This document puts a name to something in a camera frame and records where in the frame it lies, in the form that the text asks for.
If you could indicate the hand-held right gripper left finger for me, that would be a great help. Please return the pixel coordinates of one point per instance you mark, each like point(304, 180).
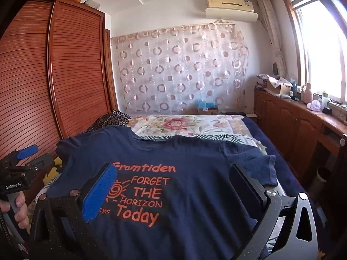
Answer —
point(99, 192)

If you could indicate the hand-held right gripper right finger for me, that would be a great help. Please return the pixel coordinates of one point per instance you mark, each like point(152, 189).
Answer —
point(248, 188)

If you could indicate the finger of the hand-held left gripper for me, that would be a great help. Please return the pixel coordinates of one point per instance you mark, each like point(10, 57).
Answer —
point(27, 151)

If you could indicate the navy printed t-shirt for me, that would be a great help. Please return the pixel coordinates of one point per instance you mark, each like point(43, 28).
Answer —
point(189, 195)

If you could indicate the person's left hand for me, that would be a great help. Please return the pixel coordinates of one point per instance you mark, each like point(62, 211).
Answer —
point(21, 208)

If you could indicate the navy blanket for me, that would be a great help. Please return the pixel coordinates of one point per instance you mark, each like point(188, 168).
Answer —
point(287, 168)

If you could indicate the wooden slatted wardrobe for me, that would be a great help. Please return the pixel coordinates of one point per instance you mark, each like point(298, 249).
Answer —
point(32, 86)

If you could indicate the grey trash bin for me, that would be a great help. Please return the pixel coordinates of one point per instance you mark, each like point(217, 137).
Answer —
point(317, 184)

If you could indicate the white power strip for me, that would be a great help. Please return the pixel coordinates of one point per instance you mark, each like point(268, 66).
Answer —
point(250, 115)

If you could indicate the wooden cabinet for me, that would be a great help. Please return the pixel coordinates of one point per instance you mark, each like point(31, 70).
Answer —
point(287, 124)

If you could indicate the dark patterned pillow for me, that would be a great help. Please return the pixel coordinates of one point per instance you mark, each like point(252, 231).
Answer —
point(113, 117)

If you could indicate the cardboard box with blue contents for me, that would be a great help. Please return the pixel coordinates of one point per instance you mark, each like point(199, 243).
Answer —
point(207, 109)

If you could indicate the open cardboard box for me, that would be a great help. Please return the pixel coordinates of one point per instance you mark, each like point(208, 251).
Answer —
point(280, 88)

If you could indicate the pink and white bag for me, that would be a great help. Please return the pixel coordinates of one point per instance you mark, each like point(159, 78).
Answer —
point(315, 105)

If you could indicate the small black box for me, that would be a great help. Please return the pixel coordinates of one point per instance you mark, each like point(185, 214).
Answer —
point(327, 110)

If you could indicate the pink bottle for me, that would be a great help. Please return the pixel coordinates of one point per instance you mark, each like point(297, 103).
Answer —
point(308, 94)

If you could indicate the white bottle with green cap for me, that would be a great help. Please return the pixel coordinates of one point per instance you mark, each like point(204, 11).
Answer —
point(324, 100)

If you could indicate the dark grey oval ornament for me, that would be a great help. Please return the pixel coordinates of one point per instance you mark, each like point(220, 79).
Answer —
point(275, 69)

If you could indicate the circle-patterned sheer curtain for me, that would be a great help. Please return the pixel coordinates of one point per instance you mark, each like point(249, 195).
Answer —
point(176, 73)

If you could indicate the beige window curtain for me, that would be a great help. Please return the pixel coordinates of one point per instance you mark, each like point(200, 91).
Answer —
point(272, 32)

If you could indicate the window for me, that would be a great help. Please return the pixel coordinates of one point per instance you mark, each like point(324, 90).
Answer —
point(320, 46)

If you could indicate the cream air conditioner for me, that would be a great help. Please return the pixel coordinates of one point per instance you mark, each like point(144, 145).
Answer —
point(230, 9)

